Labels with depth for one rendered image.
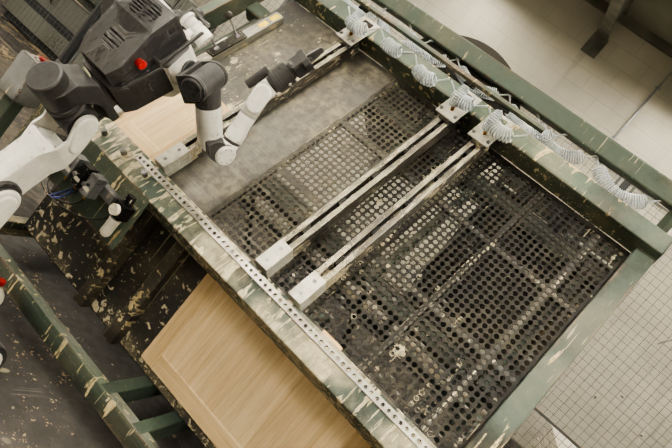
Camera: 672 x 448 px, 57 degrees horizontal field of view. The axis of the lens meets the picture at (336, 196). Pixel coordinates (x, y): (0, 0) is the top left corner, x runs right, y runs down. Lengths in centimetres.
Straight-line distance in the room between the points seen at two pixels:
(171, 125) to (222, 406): 113
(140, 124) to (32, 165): 63
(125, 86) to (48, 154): 33
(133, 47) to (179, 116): 68
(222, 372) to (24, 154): 106
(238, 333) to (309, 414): 41
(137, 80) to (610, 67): 608
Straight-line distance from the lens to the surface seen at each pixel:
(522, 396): 219
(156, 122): 269
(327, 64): 283
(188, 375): 259
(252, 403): 247
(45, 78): 207
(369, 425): 205
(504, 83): 319
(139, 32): 210
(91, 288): 282
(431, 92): 278
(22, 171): 221
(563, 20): 765
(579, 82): 745
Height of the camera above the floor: 149
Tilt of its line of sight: 6 degrees down
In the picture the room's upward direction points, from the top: 39 degrees clockwise
